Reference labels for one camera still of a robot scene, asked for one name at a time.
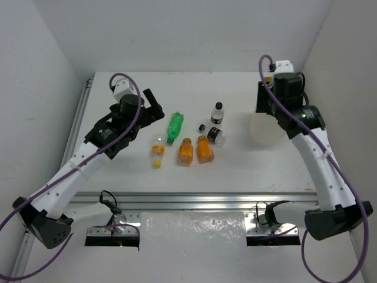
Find orange juice bottle right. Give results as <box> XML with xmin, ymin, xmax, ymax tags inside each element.
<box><xmin>197</xmin><ymin>135</ymin><xmax>214</xmax><ymax>163</ymax></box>

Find green plastic bottle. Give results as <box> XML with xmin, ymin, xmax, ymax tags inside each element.
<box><xmin>167</xmin><ymin>112</ymin><xmax>184</xmax><ymax>145</ymax></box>

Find upright clear bottle black cap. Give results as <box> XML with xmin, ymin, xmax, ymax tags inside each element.
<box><xmin>210</xmin><ymin>102</ymin><xmax>224</xmax><ymax>125</ymax></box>

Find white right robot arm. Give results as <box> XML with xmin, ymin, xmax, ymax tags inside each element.
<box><xmin>256</xmin><ymin>73</ymin><xmax>363</xmax><ymax>241</ymax></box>

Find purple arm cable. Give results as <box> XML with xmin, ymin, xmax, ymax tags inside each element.
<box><xmin>0</xmin><ymin>73</ymin><xmax>143</xmax><ymax>281</ymax></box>
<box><xmin>259</xmin><ymin>54</ymin><xmax>371</xmax><ymax>283</ymax></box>

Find aluminium frame rail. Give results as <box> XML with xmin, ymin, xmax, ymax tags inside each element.
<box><xmin>70</xmin><ymin>72</ymin><xmax>319</xmax><ymax>210</ymax></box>

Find clear bottle with black label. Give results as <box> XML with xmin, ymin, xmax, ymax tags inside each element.
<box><xmin>199</xmin><ymin>124</ymin><xmax>226</xmax><ymax>147</ymax></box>

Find orange juice bottle left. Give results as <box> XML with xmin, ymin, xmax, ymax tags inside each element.
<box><xmin>177</xmin><ymin>138</ymin><xmax>193</xmax><ymax>166</ymax></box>

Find white foam sheet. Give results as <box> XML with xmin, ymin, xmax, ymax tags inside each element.
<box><xmin>137</xmin><ymin>212</ymin><xmax>247</xmax><ymax>282</ymax></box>

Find small orange juice bottle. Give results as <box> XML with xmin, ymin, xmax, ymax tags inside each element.
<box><xmin>264</xmin><ymin>77</ymin><xmax>273</xmax><ymax>88</ymax></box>

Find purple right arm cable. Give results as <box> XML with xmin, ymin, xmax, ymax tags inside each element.
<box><xmin>259</xmin><ymin>54</ymin><xmax>371</xmax><ymax>283</ymax></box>

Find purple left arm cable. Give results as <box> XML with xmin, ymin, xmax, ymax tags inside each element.
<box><xmin>0</xmin><ymin>73</ymin><xmax>143</xmax><ymax>281</ymax></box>

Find white bin with black rim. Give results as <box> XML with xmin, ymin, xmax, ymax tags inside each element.
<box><xmin>249</xmin><ymin>113</ymin><xmax>286</xmax><ymax>147</ymax></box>

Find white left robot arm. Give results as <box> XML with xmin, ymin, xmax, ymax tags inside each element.
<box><xmin>12</xmin><ymin>89</ymin><xmax>164</xmax><ymax>249</ymax></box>

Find clear bottle with yellow cap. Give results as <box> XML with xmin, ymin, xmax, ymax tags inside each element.
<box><xmin>151</xmin><ymin>134</ymin><xmax>166</xmax><ymax>169</ymax></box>

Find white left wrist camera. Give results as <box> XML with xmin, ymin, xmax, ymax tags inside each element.
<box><xmin>113</xmin><ymin>78</ymin><xmax>134</xmax><ymax>103</ymax></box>

